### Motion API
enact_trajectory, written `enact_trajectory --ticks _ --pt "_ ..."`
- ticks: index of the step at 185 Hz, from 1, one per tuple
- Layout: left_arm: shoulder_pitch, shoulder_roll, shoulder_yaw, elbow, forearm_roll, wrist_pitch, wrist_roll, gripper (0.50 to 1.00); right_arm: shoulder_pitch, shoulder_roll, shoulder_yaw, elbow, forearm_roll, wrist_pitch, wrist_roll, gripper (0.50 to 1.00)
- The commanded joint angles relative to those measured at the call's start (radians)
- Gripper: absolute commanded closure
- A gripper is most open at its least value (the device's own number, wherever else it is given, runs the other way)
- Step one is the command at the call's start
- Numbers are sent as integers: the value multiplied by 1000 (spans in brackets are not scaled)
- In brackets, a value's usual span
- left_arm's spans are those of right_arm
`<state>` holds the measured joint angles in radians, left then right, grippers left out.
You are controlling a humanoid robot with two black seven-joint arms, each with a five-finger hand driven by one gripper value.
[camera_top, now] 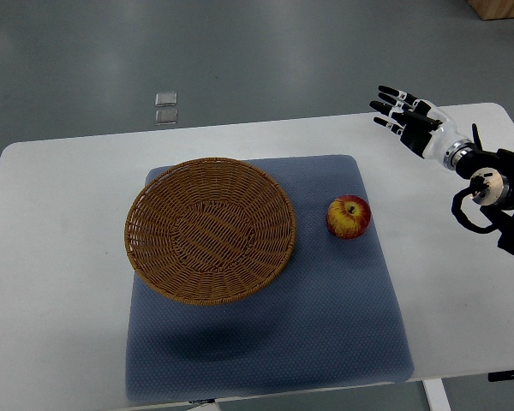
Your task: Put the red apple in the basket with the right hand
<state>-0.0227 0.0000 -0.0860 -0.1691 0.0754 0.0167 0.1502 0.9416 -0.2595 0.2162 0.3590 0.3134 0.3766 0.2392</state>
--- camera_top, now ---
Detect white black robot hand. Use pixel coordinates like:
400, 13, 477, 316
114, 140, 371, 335
370, 86, 476, 170

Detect red yellow apple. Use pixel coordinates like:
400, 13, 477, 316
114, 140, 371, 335
326, 195, 372, 240

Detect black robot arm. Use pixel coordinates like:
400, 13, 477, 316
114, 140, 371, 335
448, 124, 514, 256

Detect brown wicker basket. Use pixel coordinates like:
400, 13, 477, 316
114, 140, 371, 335
124, 158, 296, 306

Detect wooden box corner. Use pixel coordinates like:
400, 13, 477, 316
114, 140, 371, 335
469, 0, 514, 21

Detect blue grey cloth mat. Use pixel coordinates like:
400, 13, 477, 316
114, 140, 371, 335
126, 155, 414, 402

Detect upper metal floor plate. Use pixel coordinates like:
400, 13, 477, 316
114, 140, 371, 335
155, 91, 177, 107

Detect black table control panel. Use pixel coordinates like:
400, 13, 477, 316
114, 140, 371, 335
487, 370, 514, 383

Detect white table leg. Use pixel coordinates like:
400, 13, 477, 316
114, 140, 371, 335
422, 378, 451, 411

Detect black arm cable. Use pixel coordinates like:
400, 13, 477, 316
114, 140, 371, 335
451, 182, 505, 235

